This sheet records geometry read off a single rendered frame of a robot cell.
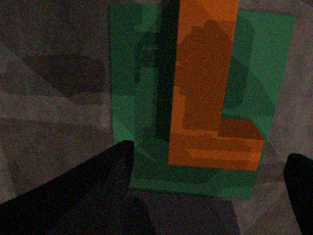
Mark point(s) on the orange l-shaped part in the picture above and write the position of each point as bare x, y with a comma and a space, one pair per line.
198, 134

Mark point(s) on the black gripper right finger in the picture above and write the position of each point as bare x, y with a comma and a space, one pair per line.
299, 181

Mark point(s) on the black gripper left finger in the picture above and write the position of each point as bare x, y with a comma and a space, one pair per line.
86, 200

